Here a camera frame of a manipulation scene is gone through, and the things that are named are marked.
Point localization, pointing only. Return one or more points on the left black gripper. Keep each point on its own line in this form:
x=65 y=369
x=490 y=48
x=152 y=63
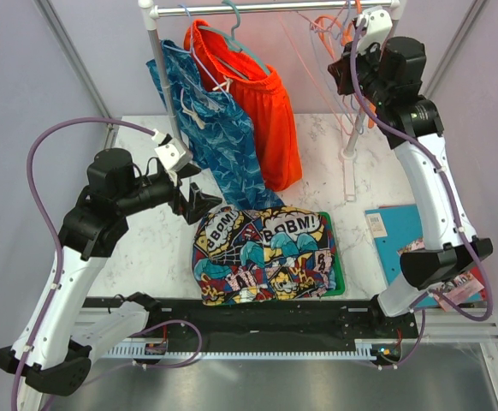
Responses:
x=198 y=203

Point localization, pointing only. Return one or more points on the comic print shorts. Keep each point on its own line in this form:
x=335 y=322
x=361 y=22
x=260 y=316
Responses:
x=279 y=253

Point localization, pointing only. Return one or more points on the teal blue folder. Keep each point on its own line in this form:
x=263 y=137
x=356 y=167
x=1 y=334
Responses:
x=396 y=230

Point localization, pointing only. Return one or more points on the red book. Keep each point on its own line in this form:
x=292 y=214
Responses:
x=482 y=292

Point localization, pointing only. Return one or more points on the pink illustrated book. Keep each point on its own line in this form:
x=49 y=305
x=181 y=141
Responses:
x=464 y=285

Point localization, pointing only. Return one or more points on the lavender hanger holding blue shorts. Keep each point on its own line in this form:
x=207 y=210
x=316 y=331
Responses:
x=192 y=51

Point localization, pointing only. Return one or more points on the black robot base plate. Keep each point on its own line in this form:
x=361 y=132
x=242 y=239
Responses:
x=188 y=325

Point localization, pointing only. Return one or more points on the orange hanger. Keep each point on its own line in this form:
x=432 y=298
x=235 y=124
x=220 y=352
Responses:
x=336 y=31

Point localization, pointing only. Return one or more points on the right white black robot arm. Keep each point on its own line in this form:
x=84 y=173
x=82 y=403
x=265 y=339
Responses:
x=386 y=80

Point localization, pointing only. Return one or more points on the green plastic tray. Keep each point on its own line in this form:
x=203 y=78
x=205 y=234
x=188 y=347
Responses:
x=336 y=276

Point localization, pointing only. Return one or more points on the blue leaf print shorts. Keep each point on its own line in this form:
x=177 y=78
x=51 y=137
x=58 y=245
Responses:
x=220 y=133

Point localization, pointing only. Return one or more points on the white metal clothes rack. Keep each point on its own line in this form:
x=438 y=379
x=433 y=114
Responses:
x=151 y=13

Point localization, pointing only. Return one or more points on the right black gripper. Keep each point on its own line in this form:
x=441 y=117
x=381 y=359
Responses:
x=342 y=71

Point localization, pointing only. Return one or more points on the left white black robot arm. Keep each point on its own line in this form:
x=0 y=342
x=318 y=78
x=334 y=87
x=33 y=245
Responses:
x=52 y=357

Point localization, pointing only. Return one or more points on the white slotted cable duct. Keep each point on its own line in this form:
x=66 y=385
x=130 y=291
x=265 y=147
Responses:
x=139 y=350

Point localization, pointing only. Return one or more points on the orange shorts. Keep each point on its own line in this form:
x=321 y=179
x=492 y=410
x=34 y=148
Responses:
x=262 y=97

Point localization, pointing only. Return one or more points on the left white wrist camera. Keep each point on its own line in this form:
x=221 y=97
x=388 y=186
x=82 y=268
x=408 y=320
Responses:
x=172 y=153

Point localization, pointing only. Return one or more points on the teal hanger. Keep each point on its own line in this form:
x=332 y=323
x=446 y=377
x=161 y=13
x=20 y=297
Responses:
x=232 y=42

